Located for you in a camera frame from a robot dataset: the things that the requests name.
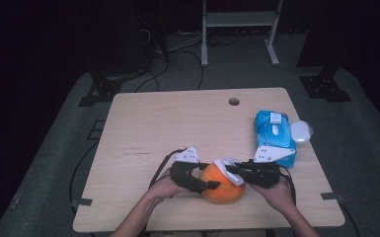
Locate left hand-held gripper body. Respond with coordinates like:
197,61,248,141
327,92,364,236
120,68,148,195
170,145,209,195

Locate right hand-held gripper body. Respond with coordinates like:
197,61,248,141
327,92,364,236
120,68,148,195
241,144,297,190

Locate white wet wipe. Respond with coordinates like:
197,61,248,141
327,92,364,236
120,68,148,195
212,157,246,188

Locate orange plush toy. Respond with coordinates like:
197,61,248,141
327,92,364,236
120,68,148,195
198,162,247,205

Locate blue wet wipes pack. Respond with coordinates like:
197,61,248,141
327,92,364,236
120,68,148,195
253,110,298,169

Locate person's right hand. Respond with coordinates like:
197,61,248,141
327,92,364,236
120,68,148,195
247,177,296,215

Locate person's left hand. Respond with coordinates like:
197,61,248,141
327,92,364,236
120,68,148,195
147,168,192,202

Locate white oval object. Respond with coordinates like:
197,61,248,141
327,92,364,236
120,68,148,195
290,119,315,144

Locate dark floor strip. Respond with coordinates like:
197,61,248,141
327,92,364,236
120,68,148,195
320,192,347,203
70,197,94,208

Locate dark floor hatch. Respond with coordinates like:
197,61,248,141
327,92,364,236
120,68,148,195
87,119,107,141

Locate black stand base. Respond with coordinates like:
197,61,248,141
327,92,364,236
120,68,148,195
298,63,353,103
78,70,147,108

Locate right hand-held gripper black cable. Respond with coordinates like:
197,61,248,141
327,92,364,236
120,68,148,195
278,165,298,205

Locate hand-held gripper black cable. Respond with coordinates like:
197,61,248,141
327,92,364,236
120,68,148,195
148,148,188,190
278,165,298,205

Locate left hand-held gripper black cable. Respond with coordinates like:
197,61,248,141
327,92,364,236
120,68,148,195
148,148,188,190

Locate black floor cable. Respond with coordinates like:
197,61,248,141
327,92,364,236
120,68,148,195
174,48,205,91
133,48,172,94
339,200,363,231
68,141,101,211

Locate white floor cables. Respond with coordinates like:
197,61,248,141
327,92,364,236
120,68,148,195
167,31,205,53

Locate white metal desk frame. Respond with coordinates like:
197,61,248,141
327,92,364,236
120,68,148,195
200,0,284,68

